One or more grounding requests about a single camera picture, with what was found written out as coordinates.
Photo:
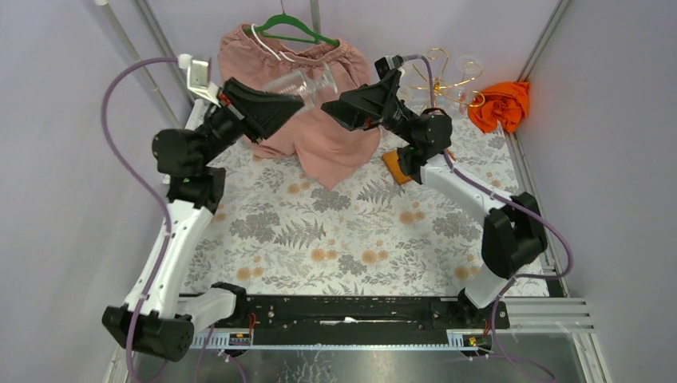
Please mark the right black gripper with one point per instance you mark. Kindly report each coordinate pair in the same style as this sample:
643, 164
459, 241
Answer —
366, 107

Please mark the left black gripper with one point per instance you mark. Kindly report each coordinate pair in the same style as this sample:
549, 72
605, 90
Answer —
236, 106

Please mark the ribbed clear wine glass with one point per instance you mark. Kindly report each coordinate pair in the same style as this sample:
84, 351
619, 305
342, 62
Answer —
310, 90

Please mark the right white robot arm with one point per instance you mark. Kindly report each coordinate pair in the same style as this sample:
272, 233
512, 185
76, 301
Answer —
513, 232

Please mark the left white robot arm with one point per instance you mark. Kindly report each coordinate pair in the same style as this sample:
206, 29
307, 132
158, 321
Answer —
153, 319

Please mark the wooden rack base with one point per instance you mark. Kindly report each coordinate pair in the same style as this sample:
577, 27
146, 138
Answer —
390, 159

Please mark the back clear wine glass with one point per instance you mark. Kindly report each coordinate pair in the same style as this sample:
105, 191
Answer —
471, 69

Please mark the pink shorts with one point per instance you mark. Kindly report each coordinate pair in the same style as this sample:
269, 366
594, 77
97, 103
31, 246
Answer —
327, 151

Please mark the green clothes hanger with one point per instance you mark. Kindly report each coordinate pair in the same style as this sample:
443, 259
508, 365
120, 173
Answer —
288, 28

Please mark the floral tablecloth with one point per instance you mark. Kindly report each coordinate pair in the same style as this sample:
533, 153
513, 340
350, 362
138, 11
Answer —
277, 231

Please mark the orange cloth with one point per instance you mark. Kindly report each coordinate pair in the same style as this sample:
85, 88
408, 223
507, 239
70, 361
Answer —
505, 104

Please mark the gold wire glass rack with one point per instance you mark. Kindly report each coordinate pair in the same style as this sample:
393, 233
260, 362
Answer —
444, 80

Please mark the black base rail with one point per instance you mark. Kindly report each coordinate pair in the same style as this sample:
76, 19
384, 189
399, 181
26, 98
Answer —
333, 321

